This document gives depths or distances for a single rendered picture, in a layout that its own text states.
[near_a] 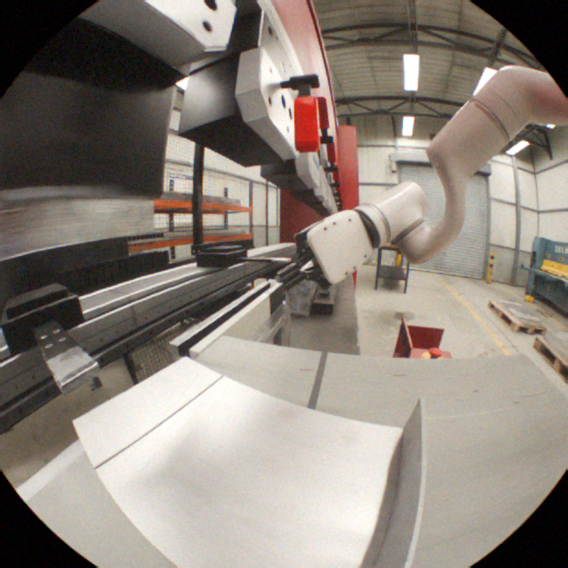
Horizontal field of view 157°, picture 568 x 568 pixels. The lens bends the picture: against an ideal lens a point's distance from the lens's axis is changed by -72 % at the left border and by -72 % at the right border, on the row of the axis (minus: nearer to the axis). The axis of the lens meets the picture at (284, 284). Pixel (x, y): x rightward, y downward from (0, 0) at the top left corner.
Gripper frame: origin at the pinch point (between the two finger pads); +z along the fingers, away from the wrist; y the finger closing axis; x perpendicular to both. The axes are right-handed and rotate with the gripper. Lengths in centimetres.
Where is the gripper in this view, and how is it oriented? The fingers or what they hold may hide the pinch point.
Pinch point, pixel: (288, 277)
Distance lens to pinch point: 33.2
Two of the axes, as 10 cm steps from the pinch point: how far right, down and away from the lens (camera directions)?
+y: -4.9, -8.1, -3.3
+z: -8.4, 5.3, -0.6
